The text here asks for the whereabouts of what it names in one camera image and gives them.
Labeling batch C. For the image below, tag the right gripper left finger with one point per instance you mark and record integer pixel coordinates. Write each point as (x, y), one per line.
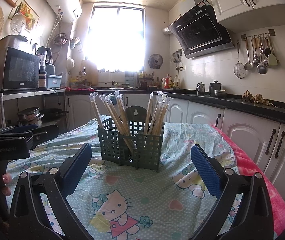
(28, 219)

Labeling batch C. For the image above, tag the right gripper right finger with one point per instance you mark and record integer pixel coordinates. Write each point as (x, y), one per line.
(242, 209)

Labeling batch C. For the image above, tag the hanging ladles and utensils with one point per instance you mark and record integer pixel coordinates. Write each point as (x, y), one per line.
(260, 52)

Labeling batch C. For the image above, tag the left hand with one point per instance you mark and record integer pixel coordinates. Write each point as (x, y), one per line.
(6, 179)

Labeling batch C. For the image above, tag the black frying pan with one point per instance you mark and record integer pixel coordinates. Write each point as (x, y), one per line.
(51, 114)

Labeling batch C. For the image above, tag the black microwave oven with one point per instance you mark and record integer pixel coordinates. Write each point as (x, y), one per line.
(18, 70)

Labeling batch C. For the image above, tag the blue plastic box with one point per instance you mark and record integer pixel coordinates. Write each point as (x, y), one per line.
(53, 81)

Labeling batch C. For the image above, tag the white lower cabinets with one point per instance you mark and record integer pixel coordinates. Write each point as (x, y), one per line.
(263, 140)

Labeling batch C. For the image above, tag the hello kitty tablecloth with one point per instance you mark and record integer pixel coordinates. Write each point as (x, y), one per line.
(121, 202)

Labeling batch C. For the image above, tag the wooden chopstick pair on table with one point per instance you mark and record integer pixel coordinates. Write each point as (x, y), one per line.
(92, 98)

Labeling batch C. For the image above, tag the long wooden chopstick pair front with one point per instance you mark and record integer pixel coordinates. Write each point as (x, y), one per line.
(122, 111)

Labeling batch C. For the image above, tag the black countertop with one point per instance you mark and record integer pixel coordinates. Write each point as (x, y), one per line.
(233, 102)

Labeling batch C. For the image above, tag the green plastic utensil basket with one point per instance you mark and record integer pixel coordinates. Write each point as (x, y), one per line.
(137, 149)

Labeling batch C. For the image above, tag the ginger roots on counter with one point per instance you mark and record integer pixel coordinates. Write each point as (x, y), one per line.
(257, 99)

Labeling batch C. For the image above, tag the steel pot on stove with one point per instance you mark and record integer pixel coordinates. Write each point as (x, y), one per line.
(215, 89)

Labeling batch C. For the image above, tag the steel kettle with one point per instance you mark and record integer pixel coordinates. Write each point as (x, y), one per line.
(200, 88)

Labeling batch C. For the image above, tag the chopstick pair basket right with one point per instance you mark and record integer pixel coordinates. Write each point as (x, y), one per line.
(163, 110)

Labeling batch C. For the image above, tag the mesh strainer hanging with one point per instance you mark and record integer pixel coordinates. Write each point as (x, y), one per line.
(239, 69)

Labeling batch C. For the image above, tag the chopstick pair in basket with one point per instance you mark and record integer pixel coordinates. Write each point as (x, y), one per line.
(156, 111)

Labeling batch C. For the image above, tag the black range hood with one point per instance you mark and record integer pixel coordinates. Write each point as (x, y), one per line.
(198, 31)

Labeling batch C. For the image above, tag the small wall fan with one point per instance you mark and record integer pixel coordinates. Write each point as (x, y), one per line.
(155, 61)

